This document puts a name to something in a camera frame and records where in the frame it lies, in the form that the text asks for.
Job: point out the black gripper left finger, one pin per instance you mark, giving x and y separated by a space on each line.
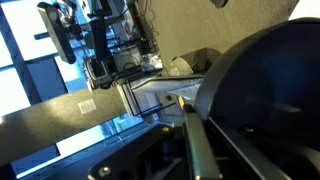
203 160

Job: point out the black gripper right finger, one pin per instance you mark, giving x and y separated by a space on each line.
256 163

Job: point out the black bowl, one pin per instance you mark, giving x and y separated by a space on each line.
270 80

